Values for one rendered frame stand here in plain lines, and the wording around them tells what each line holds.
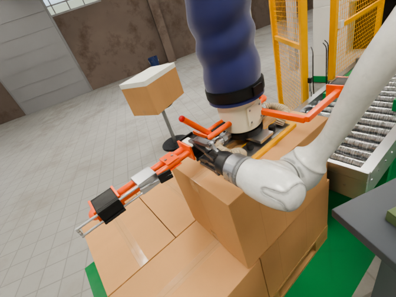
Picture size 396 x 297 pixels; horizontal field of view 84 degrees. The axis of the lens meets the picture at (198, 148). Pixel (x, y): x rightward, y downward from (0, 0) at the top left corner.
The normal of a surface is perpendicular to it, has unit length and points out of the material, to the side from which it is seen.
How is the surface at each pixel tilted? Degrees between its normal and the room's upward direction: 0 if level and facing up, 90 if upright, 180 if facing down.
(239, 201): 90
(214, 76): 80
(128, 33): 90
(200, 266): 0
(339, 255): 0
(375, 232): 0
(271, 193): 59
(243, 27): 71
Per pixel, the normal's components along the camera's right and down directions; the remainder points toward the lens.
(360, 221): -0.28, -0.81
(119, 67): 0.29, 0.45
